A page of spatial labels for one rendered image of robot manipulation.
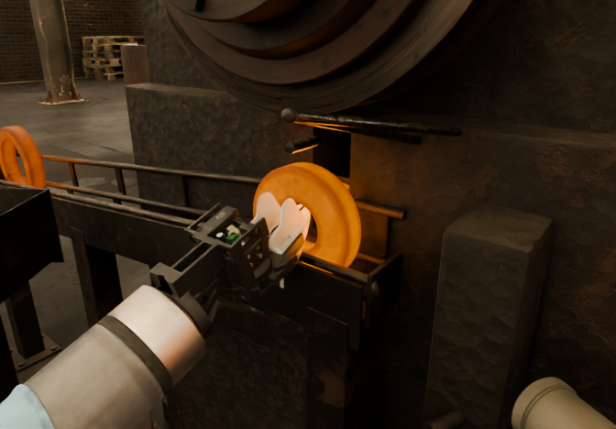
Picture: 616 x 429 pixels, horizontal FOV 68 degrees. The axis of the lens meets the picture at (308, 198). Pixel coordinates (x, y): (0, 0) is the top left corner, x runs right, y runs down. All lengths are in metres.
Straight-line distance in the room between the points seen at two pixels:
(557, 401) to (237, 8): 0.41
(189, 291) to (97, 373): 0.10
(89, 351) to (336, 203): 0.29
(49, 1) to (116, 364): 7.20
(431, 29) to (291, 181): 0.25
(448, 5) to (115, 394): 0.41
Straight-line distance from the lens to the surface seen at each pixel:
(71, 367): 0.43
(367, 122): 0.43
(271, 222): 0.56
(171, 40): 0.90
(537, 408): 0.44
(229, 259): 0.46
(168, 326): 0.43
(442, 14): 0.41
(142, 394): 0.43
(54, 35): 7.50
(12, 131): 1.29
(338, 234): 0.53
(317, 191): 0.53
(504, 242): 0.42
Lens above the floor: 0.97
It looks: 20 degrees down
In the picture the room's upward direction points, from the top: straight up
